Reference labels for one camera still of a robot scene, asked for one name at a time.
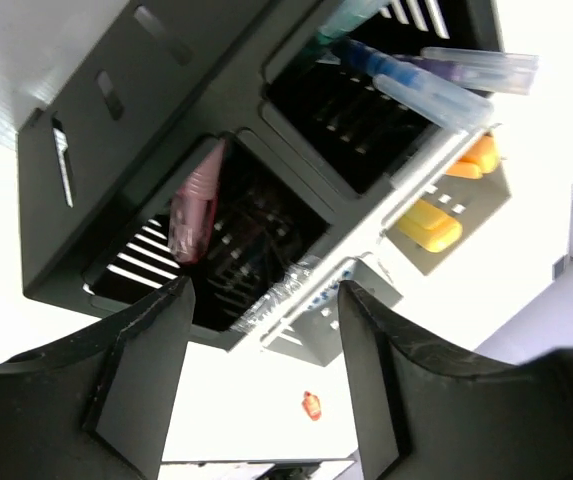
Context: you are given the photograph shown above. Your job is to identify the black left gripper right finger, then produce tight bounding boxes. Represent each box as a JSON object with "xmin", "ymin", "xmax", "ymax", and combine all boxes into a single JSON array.
[{"xmin": 337, "ymin": 281, "xmax": 573, "ymax": 479}]

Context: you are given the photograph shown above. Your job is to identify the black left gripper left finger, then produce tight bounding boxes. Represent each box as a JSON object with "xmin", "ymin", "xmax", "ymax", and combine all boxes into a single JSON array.
[{"xmin": 0, "ymin": 277, "xmax": 195, "ymax": 479}]

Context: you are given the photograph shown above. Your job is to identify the blue white tape roll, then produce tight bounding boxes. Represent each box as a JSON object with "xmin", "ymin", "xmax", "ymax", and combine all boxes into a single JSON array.
[{"xmin": 229, "ymin": 254, "xmax": 357, "ymax": 334}]

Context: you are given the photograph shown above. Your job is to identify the yellow highlighter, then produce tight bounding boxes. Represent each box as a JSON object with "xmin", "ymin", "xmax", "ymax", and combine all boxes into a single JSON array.
[{"xmin": 395, "ymin": 199, "xmax": 463, "ymax": 253}]

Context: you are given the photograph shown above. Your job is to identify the pink highlighter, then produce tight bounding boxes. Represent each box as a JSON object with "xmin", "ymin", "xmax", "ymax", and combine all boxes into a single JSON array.
[{"xmin": 168, "ymin": 140, "xmax": 226, "ymax": 264}]

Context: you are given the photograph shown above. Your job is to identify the orange capped highlighter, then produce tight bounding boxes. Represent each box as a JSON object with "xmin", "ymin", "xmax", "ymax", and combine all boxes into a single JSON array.
[{"xmin": 446, "ymin": 134, "xmax": 501, "ymax": 180}]

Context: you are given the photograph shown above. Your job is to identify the blue gel pen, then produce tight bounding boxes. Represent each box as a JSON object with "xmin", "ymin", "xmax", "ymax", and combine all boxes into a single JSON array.
[{"xmin": 334, "ymin": 40, "xmax": 494, "ymax": 132}]

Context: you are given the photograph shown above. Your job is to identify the purple gel pen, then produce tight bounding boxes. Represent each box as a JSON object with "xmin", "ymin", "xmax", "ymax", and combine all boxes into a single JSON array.
[{"xmin": 394, "ymin": 47, "xmax": 539, "ymax": 95}]

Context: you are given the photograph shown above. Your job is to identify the green gel pen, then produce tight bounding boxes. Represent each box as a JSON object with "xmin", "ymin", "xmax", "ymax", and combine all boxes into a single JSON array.
[{"xmin": 314, "ymin": 0, "xmax": 388, "ymax": 45}]

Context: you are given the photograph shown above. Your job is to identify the green capped highlighter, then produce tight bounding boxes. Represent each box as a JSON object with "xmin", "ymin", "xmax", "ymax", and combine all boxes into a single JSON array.
[{"xmin": 206, "ymin": 200, "xmax": 305, "ymax": 323}]

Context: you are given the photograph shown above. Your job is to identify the white slotted organizer box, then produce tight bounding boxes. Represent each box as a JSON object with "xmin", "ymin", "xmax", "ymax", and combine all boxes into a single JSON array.
[{"xmin": 225, "ymin": 124, "xmax": 513, "ymax": 369}]

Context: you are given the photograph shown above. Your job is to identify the black slotted organizer box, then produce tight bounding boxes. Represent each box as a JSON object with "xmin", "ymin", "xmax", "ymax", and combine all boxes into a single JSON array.
[{"xmin": 15, "ymin": 0, "xmax": 505, "ymax": 351}]

